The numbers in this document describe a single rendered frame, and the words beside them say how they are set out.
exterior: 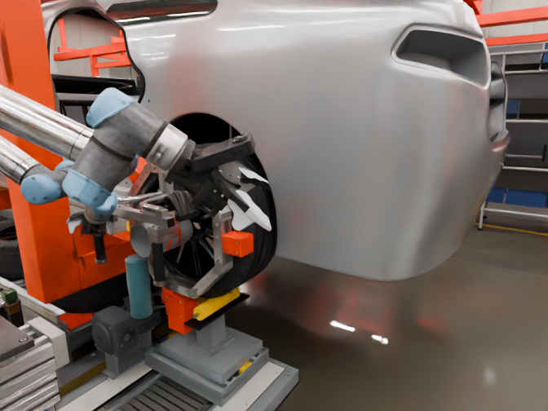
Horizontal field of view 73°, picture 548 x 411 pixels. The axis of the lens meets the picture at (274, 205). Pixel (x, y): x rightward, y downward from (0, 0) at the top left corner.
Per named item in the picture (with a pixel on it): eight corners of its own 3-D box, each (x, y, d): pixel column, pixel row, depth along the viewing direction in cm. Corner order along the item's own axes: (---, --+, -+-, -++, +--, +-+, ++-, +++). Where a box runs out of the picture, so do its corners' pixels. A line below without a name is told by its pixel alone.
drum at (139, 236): (196, 245, 152) (194, 213, 148) (153, 263, 134) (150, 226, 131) (172, 240, 159) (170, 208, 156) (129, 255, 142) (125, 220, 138)
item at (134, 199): (167, 199, 146) (165, 173, 143) (124, 209, 130) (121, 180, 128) (139, 194, 155) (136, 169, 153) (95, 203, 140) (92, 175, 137)
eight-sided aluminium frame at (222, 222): (235, 304, 146) (231, 167, 132) (223, 311, 140) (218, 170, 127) (145, 271, 175) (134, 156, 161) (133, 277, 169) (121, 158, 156)
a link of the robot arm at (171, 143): (173, 117, 66) (161, 134, 59) (194, 132, 68) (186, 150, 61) (152, 148, 69) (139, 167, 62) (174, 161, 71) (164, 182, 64)
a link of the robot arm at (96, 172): (112, 200, 72) (143, 153, 71) (95, 215, 62) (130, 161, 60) (74, 177, 70) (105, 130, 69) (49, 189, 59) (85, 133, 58)
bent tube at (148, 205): (204, 206, 136) (202, 178, 133) (162, 218, 120) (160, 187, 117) (170, 200, 145) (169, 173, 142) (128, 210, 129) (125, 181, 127)
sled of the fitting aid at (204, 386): (268, 363, 187) (268, 346, 184) (221, 409, 157) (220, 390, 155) (196, 331, 213) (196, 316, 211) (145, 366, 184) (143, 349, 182)
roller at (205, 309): (244, 296, 172) (244, 285, 171) (199, 325, 148) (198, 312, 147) (234, 293, 175) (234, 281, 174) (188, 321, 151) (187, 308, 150)
